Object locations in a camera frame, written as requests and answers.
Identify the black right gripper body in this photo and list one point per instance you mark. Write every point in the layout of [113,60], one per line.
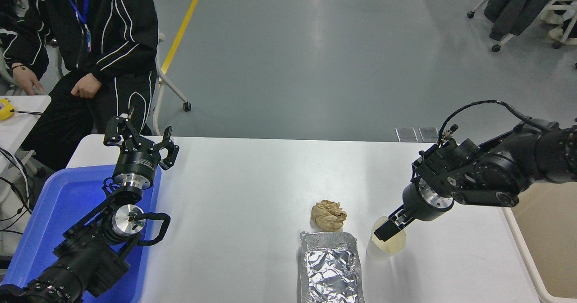
[417,204]

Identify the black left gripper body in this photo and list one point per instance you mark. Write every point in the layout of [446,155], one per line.
[135,165]

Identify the white paper cup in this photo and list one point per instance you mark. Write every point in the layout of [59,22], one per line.
[376,249]

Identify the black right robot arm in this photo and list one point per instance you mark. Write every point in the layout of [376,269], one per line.
[496,172]

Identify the crumpled tan paper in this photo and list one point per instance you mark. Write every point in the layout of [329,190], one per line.
[328,216]

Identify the person's left hand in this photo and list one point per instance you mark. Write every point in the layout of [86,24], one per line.
[86,87]

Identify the person's right hand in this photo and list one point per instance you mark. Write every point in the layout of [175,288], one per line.
[26,81]

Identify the grey office chair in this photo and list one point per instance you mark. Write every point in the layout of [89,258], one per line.
[186,107]

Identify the silver foil tray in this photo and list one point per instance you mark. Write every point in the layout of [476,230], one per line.
[330,269]

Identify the silver floor plate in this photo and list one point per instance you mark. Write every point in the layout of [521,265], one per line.
[407,135]
[430,134]

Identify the white side table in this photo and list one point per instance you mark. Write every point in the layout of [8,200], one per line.
[18,131]

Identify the blue plastic tray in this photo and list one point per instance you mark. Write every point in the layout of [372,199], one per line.
[49,213]

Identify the person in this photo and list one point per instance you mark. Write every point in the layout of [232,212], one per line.
[117,32]
[565,23]

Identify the yellow handheld device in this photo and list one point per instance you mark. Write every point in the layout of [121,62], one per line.
[5,109]

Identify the large pale bin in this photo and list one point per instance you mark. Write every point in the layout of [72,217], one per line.
[550,249]

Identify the white rolling chair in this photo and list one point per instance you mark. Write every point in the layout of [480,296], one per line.
[518,34]

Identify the dark grey coat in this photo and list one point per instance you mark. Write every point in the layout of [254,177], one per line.
[518,1]

